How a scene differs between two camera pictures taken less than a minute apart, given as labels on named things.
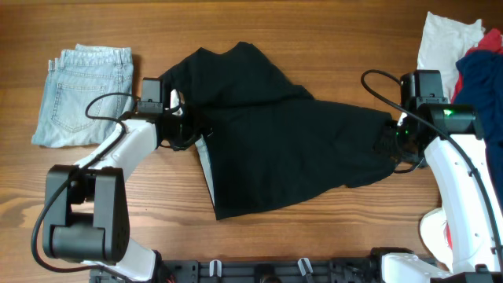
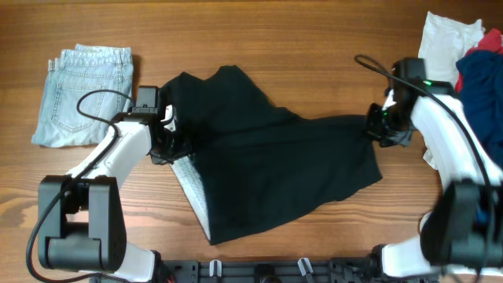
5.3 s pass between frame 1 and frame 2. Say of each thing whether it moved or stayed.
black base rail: stayed
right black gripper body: moved
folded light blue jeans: stayed
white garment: stayed
